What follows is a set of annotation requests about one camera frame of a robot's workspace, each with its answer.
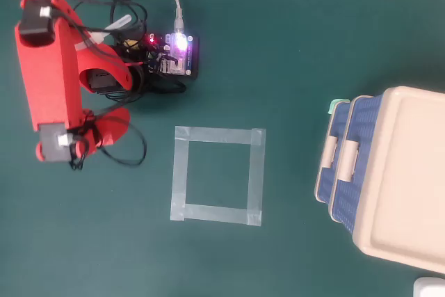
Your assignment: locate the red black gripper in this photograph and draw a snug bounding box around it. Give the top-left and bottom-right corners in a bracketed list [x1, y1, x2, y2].
[80, 106, 131, 157]

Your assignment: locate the blue woven drawer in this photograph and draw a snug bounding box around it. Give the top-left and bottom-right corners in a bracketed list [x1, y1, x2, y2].
[314, 99, 352, 207]
[328, 94, 385, 239]

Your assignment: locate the beige plastic drawer cabinet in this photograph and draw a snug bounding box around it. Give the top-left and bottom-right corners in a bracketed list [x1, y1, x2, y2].
[353, 85, 445, 275]

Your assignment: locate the controller board on black plate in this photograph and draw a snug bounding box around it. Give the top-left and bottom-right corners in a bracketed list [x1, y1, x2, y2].
[118, 31, 202, 81]

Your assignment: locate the white zip tie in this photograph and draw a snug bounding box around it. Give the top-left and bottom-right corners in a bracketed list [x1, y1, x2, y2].
[74, 14, 134, 51]

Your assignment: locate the mint green sticker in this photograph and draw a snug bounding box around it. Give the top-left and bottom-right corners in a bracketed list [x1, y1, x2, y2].
[328, 98, 350, 116]

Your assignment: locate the white box corner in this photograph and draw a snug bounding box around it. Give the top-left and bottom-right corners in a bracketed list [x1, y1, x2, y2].
[412, 277, 445, 297]

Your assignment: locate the black servo cable bundle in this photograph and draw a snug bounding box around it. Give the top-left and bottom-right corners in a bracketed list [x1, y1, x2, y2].
[68, 107, 147, 172]

